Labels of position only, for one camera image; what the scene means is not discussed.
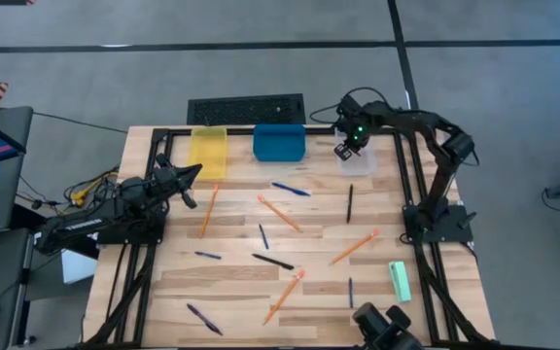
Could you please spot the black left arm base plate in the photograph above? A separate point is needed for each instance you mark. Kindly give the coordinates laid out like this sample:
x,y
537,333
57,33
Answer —
x,y
129,236

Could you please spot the purple pen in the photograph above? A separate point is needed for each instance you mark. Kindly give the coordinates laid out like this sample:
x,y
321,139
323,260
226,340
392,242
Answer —
x,y
204,319

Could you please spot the clear plastic bin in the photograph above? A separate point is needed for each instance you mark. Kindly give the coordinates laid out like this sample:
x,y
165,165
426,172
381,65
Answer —
x,y
365,163

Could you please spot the blue plastic bin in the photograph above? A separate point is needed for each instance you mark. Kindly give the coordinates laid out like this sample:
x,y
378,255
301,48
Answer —
x,y
280,143

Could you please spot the orange pencil pink eraser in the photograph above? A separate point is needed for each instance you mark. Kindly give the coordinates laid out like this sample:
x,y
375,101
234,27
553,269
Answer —
x,y
280,214
284,297
209,211
354,247

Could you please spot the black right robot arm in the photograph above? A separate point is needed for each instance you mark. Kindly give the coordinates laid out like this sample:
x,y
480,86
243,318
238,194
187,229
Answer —
x,y
447,160

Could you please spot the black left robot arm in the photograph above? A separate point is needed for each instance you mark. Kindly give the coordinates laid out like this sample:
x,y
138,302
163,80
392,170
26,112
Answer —
x,y
80,226

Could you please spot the yellow translucent bin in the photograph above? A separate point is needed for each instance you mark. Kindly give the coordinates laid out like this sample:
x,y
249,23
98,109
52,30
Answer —
x,y
207,155

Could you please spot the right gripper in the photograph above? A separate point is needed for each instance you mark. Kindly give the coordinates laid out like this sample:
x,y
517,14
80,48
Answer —
x,y
355,121

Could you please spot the blue crayon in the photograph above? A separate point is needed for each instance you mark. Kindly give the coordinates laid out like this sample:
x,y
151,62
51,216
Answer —
x,y
207,255
263,236
350,292

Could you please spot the blue pen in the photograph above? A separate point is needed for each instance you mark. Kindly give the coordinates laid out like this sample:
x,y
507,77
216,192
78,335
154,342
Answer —
x,y
290,189

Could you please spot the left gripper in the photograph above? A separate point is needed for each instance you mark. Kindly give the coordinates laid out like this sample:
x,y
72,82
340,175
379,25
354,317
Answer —
x,y
163,179

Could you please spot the black bulky device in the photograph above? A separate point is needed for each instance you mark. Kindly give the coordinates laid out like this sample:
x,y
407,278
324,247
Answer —
x,y
382,330

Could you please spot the green eraser block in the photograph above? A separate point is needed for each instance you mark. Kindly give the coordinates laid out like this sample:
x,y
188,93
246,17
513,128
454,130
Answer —
x,y
400,281

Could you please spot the white box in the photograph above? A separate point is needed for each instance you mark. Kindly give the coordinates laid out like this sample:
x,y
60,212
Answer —
x,y
78,267

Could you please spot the black pen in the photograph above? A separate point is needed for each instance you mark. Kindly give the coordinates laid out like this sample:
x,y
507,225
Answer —
x,y
349,204
272,261

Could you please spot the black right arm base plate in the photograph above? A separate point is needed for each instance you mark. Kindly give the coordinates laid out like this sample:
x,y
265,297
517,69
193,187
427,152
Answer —
x,y
455,229

